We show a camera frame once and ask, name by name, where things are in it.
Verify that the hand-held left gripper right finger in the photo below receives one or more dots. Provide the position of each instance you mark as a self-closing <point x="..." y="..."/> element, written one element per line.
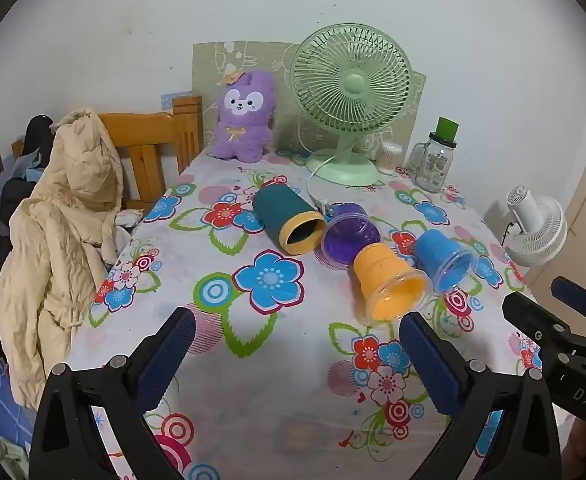
<point x="430" y="360"/>

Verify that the purple plush bunny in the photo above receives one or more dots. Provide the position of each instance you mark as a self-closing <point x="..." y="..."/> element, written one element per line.
<point x="240" y="130"/>

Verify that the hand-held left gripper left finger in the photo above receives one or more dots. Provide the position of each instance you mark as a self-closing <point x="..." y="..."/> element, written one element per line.
<point x="167" y="360"/>

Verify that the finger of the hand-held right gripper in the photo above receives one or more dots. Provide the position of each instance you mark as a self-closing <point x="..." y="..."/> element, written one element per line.
<point x="573" y="292"/>
<point x="528" y="317"/>

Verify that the green desk fan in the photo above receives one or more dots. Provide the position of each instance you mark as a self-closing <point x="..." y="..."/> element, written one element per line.
<point x="355" y="82"/>

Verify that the cotton swab container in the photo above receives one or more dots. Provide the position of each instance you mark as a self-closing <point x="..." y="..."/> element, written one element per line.
<point x="390" y="157"/>

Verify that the black clothing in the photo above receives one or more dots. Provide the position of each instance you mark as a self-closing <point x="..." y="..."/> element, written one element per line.
<point x="37" y="135"/>

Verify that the wooden chair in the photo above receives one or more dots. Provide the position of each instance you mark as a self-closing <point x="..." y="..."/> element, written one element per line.
<point x="148" y="160"/>

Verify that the small white cloth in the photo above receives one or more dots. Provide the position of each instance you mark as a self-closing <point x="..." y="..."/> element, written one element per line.
<point x="129" y="217"/>

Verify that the white clip fan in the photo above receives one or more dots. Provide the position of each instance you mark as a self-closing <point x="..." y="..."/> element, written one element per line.
<point x="538" y="230"/>

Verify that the beige padded jacket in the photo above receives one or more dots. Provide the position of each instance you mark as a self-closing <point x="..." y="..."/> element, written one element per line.
<point x="48" y="240"/>

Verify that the purple plastic cup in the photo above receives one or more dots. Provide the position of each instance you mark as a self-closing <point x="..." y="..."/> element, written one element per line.
<point x="350" y="237"/>

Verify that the blue plastic cup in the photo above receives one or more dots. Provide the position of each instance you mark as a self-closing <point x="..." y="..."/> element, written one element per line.
<point x="433" y="255"/>

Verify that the floral tablecloth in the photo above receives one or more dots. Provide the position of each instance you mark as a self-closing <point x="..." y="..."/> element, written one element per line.
<point x="283" y="350"/>

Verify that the orange plastic cup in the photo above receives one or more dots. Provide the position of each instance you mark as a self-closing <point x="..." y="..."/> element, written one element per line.
<point x="378" y="265"/>

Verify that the glass mug with green lid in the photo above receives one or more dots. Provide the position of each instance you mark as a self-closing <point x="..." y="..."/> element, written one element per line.
<point x="433" y="167"/>

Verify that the blue checked bedding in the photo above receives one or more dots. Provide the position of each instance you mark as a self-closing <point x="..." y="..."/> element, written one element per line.
<point x="3" y="400"/>

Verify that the teal cup with yellow rim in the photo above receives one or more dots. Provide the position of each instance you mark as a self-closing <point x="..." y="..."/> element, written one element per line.
<point x="278" y="207"/>

